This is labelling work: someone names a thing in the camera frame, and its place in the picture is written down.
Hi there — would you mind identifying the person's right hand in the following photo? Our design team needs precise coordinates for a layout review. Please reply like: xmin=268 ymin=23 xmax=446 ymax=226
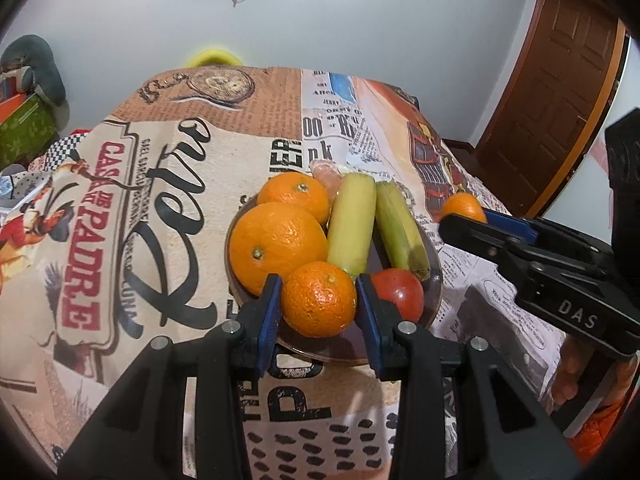
xmin=550 ymin=334 xmax=609 ymax=409

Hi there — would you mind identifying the small tangerine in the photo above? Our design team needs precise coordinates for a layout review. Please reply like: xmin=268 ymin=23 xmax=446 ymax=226
xmin=441 ymin=192 xmax=488 ymax=224
xmin=281 ymin=261 xmax=358 ymax=338

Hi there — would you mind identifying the orange cardboard box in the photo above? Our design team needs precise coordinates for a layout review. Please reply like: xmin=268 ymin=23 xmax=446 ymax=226
xmin=0 ymin=91 xmax=36 ymax=123

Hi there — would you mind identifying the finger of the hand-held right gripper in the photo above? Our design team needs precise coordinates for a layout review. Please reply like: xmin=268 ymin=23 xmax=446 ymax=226
xmin=439 ymin=212 xmax=540 ymax=297
xmin=482 ymin=208 xmax=614 ymax=262

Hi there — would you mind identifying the yellow chair back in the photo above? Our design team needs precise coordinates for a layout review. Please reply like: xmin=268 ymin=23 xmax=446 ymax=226
xmin=186 ymin=48 xmax=244 ymax=67

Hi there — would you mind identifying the large orange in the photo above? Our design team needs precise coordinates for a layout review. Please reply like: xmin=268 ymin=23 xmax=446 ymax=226
xmin=229 ymin=202 xmax=329 ymax=297

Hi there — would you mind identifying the yellow-green banana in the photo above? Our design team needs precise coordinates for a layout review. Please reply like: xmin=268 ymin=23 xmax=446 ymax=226
xmin=326 ymin=172 xmax=377 ymax=277

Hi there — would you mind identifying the green banana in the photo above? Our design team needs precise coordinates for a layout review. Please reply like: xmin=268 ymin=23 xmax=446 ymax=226
xmin=375 ymin=180 xmax=432 ymax=281

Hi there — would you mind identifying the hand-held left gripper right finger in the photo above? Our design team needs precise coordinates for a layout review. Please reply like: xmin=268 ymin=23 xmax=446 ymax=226
xmin=355 ymin=272 xmax=571 ymax=480

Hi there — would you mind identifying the light blue cloth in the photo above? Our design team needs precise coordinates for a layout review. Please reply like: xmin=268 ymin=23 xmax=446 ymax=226
xmin=0 ymin=165 xmax=26 ymax=196

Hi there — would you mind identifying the purple plate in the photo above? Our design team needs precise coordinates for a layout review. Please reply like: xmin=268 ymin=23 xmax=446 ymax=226
xmin=225 ymin=195 xmax=443 ymax=366

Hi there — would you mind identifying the green storage box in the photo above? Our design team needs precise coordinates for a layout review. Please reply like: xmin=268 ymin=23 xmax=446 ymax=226
xmin=0 ymin=92 xmax=61 ymax=171

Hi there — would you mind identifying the brown wooden door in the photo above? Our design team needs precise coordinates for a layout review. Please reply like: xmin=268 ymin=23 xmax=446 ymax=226
xmin=475 ymin=0 xmax=626 ymax=216

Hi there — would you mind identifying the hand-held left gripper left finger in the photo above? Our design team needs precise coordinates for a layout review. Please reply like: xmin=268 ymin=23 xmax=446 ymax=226
xmin=57 ymin=274 xmax=283 ymax=480

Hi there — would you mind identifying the printed tablecloth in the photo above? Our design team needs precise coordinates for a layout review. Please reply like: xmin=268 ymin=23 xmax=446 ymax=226
xmin=0 ymin=65 xmax=566 ymax=480

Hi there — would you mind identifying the medium orange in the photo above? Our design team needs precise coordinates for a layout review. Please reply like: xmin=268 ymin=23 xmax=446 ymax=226
xmin=256 ymin=171 xmax=331 ymax=226

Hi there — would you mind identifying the red tomato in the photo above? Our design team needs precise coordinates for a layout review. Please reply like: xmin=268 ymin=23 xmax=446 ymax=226
xmin=370 ymin=268 xmax=425 ymax=323

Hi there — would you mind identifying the peeled tangerine piece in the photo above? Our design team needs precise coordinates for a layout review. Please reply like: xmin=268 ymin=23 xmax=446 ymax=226
xmin=309 ymin=159 xmax=351 ymax=201

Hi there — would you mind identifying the black white checkered cloth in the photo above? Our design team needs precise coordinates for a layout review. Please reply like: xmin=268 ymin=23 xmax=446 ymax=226
xmin=30 ymin=130 xmax=93 ymax=171

